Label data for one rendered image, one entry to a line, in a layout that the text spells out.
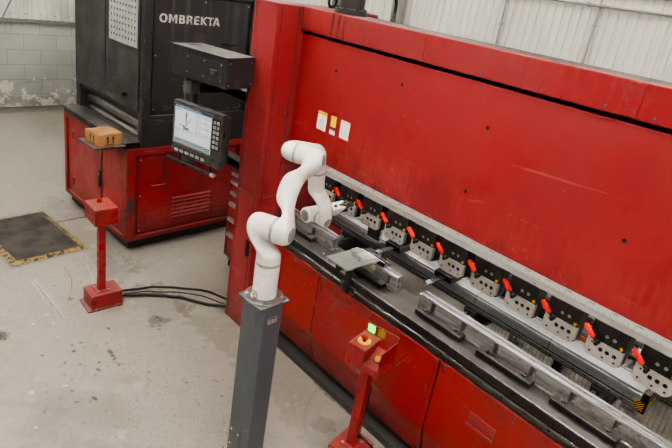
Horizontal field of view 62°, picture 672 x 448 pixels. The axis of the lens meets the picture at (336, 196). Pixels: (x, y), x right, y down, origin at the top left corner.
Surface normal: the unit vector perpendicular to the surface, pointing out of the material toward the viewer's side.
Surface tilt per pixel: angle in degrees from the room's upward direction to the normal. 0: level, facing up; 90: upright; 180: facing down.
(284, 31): 90
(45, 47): 90
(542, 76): 90
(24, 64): 90
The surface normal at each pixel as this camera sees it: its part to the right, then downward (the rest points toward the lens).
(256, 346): 0.00, 0.36
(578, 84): -0.74, 0.13
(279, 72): 0.65, 0.36
